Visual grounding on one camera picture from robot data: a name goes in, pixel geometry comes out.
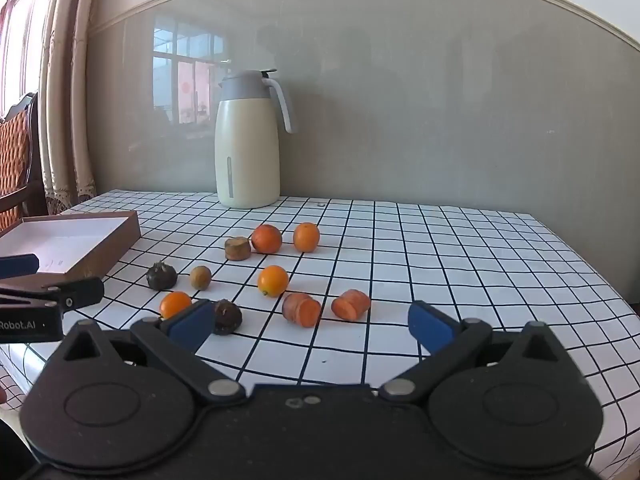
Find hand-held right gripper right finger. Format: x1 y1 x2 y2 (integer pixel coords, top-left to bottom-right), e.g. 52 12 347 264
378 301 575 405

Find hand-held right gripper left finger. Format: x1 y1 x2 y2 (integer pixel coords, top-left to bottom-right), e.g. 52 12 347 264
60 299 247 406

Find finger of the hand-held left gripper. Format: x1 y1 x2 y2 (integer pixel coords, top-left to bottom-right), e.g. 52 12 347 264
0 254 40 277
0 276 105 313

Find small orange kumquat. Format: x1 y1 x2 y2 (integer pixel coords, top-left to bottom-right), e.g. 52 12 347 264
257 265 290 298
159 291 193 320

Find brown cardboard box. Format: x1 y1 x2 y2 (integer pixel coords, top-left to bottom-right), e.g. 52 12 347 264
0 210 142 281

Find dark water chestnut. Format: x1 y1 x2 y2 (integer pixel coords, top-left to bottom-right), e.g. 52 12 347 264
214 298 243 335
146 261 178 291

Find brown cylindrical vegetable piece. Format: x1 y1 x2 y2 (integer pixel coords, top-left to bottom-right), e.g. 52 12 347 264
224 236 252 261

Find reddish orange tangerine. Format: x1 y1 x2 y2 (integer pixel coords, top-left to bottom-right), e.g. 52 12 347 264
250 224 283 254

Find white black checked tablecloth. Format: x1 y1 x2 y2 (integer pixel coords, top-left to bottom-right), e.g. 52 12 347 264
0 189 640 480

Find carrot piece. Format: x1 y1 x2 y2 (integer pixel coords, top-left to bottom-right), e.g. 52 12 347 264
281 292 322 329
331 289 372 321

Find wooden sofa orange cushions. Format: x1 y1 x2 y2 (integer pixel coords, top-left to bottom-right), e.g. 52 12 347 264
0 92 49 233

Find round orange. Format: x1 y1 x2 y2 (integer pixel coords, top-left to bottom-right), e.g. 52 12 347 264
293 222 321 253

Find beige lace curtain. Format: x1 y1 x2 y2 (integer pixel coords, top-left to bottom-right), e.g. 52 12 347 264
37 0 118 217

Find cream thermos jug grey lid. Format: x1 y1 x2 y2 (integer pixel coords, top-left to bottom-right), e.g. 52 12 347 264
215 69 299 210

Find window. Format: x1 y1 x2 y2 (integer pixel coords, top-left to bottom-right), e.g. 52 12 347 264
0 0 66 117

